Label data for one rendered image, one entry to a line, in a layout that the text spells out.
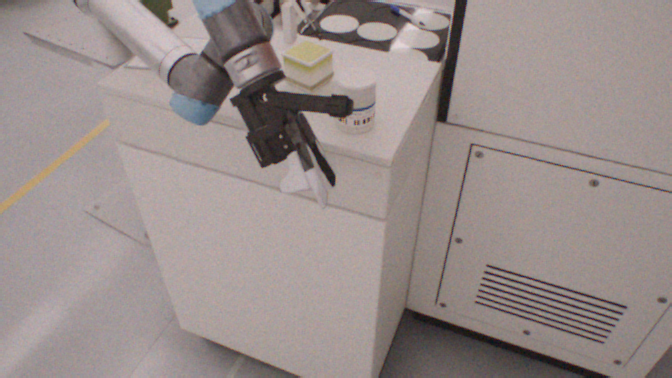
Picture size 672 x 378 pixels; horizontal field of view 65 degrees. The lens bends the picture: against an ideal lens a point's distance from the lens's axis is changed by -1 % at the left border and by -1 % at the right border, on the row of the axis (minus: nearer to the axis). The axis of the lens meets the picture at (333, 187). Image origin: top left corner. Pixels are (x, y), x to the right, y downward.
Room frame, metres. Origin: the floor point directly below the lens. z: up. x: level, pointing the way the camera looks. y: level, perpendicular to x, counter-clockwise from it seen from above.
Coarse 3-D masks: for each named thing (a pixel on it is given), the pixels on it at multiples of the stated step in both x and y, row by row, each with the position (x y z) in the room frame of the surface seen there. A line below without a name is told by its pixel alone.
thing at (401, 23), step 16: (352, 0) 1.46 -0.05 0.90; (368, 0) 1.46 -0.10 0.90; (320, 16) 1.36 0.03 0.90; (352, 16) 1.36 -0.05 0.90; (368, 16) 1.36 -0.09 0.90; (384, 16) 1.36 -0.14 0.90; (400, 16) 1.36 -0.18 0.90; (448, 16) 1.36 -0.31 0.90; (304, 32) 1.26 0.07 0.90; (320, 32) 1.27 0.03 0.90; (336, 32) 1.26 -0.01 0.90; (352, 32) 1.26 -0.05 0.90; (400, 32) 1.26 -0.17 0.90; (432, 32) 1.27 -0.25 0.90; (448, 32) 1.27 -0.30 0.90; (368, 48) 1.18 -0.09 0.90; (384, 48) 1.18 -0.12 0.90; (416, 48) 1.18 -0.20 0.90; (432, 48) 1.18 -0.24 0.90
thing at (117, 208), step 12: (108, 192) 1.61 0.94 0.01; (120, 192) 1.61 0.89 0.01; (132, 192) 1.61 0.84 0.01; (96, 204) 1.52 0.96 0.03; (108, 204) 1.54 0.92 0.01; (120, 204) 1.54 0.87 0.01; (132, 204) 1.54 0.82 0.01; (96, 216) 1.47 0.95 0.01; (108, 216) 1.47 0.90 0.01; (120, 216) 1.47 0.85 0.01; (132, 216) 1.47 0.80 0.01; (120, 228) 1.40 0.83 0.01; (132, 228) 1.40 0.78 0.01; (144, 228) 1.40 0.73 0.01; (144, 240) 1.34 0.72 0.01
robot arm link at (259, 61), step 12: (252, 48) 0.67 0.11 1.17; (264, 48) 0.68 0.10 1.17; (228, 60) 0.67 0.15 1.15; (240, 60) 0.66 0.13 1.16; (252, 60) 0.66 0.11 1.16; (264, 60) 0.66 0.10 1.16; (276, 60) 0.68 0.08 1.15; (228, 72) 0.67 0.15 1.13; (240, 72) 0.65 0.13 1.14; (252, 72) 0.65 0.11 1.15; (264, 72) 0.65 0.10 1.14; (240, 84) 0.65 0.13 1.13
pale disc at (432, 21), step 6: (420, 18) 1.35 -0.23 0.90; (426, 18) 1.35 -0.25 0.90; (432, 18) 1.35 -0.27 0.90; (438, 18) 1.35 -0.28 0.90; (444, 18) 1.35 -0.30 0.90; (414, 24) 1.31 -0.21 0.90; (426, 24) 1.31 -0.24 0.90; (432, 24) 1.31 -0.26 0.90; (438, 24) 1.31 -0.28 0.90; (444, 24) 1.31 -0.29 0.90
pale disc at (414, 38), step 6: (408, 30) 1.28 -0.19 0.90; (414, 30) 1.28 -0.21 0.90; (420, 30) 1.28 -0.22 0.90; (402, 36) 1.24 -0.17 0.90; (408, 36) 1.24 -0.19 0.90; (414, 36) 1.24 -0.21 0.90; (420, 36) 1.24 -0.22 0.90; (426, 36) 1.24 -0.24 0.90; (432, 36) 1.24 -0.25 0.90; (402, 42) 1.21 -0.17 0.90; (408, 42) 1.21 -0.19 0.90; (414, 42) 1.21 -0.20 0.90; (420, 42) 1.21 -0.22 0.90; (426, 42) 1.21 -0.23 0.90; (432, 42) 1.21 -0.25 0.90
